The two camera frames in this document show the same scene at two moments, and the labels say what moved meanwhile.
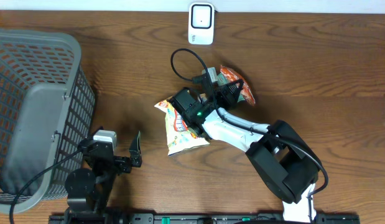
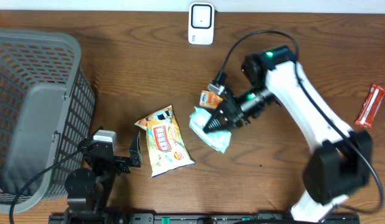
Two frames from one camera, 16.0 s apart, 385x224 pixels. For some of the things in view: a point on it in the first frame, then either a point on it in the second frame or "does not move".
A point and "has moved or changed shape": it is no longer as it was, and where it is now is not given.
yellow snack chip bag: (180, 137) → (166, 147)
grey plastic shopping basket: (43, 108) does not move
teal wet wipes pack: (222, 79) has moved or changed shape
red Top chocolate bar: (246, 91) → (371, 106)
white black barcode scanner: (201, 22) does not move
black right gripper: (221, 93) → (233, 114)
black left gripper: (124, 165) does not move
